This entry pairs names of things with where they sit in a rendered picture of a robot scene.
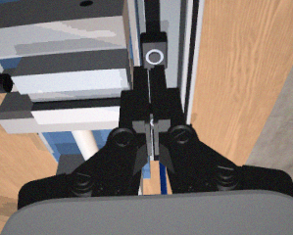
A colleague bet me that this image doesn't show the grey slotted metal block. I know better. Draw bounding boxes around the grey slotted metal block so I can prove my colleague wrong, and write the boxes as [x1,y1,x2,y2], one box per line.
[11,39,133,124]

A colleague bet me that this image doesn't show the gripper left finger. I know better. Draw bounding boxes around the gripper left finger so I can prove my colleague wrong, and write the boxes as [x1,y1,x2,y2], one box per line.
[18,66,152,209]

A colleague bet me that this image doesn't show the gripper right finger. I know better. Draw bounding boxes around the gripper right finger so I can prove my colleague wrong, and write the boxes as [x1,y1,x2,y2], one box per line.
[151,65,293,197]

